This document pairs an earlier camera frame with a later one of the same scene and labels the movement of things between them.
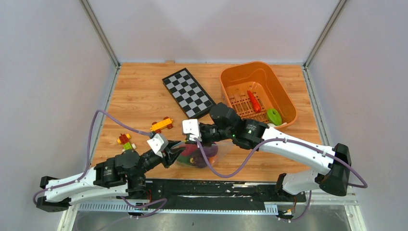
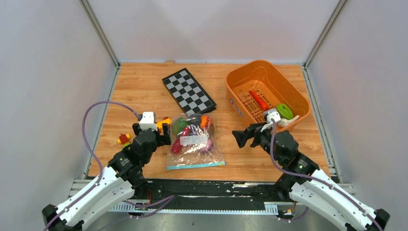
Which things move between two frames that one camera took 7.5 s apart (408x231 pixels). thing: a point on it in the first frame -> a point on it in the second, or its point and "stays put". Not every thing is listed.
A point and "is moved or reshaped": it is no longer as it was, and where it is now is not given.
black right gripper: x=201 y=132 -> x=241 y=136
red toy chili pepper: x=188 y=149 is moved or reshaped
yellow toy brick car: x=157 y=127 stays put
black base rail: x=237 y=191 stays put
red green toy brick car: x=124 y=140 stays put
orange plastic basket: x=259 y=78 is moved or reshaped
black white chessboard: x=191 y=96 stays put
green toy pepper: x=185 y=160 -> x=178 y=124
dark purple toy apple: x=198 y=160 is moved or reshaped
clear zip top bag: x=215 y=153 is moved or reshaped
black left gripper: x=172 y=153 -> x=164 y=139
